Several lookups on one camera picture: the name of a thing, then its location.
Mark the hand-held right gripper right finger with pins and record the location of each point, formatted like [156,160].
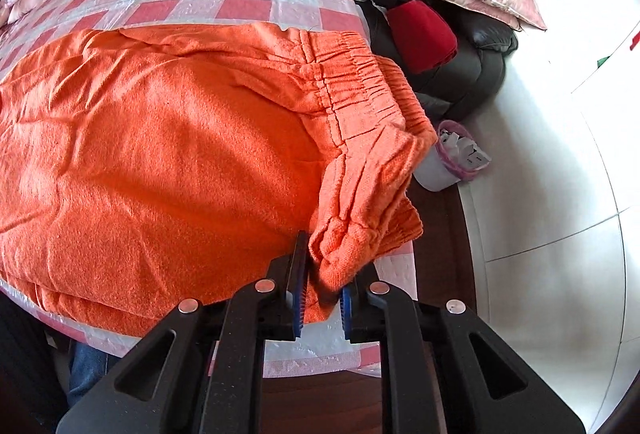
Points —
[345,309]

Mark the black leather sofa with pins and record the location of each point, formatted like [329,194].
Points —
[480,74]

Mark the white waste bin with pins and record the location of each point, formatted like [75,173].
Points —
[435,174]

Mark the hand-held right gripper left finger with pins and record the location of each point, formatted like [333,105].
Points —
[299,309]

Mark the person's blue jeans leg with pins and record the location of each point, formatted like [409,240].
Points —
[90,374]

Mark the red clothing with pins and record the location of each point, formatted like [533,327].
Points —
[425,34]

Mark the orange pants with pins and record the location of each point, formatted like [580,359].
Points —
[175,139]

